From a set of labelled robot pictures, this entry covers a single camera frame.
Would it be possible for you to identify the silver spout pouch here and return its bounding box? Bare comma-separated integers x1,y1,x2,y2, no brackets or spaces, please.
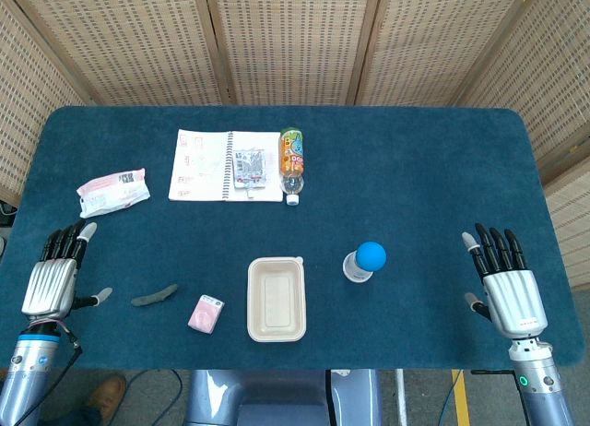
231,148,268,200

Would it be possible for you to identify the white spiral notebook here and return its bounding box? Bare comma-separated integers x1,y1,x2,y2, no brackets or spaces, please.
168,128,285,203

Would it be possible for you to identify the black floor cable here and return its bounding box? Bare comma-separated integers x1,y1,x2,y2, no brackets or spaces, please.
122,369,185,426

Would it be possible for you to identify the dark blue table cloth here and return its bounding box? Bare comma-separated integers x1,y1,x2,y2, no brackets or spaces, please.
0,105,584,371

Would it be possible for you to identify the white pink wet wipes pack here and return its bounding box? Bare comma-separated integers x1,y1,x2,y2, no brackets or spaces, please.
76,168,152,219

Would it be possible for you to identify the blue grey robot torso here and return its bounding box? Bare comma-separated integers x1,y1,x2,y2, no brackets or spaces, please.
183,368,384,426

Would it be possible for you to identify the blue foam ball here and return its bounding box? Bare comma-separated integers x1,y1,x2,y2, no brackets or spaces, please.
356,241,387,273

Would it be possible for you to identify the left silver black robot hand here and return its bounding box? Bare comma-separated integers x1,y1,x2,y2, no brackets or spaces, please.
21,219,113,325

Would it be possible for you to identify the grey-green curved stick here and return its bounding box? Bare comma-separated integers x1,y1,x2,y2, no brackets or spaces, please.
130,283,179,308

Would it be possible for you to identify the beige rectangular food container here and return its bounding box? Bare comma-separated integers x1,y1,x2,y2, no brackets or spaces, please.
247,255,308,343

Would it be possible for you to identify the orange label plastic bottle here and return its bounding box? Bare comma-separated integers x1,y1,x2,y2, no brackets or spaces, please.
278,126,307,207

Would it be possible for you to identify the white printed paper cup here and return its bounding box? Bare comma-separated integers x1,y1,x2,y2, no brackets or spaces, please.
342,249,375,283

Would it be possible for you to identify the white table leg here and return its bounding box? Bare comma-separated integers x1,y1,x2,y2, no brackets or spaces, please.
395,369,409,426

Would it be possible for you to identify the brown leather shoe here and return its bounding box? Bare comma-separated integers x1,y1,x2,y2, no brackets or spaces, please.
87,373,128,422

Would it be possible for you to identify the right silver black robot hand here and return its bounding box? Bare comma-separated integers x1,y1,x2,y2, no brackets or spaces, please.
461,222,548,339

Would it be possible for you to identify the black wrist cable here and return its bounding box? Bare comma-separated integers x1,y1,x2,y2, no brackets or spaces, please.
13,322,84,426

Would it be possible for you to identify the pink tissue pack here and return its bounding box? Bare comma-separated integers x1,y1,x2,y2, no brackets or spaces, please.
187,294,226,335

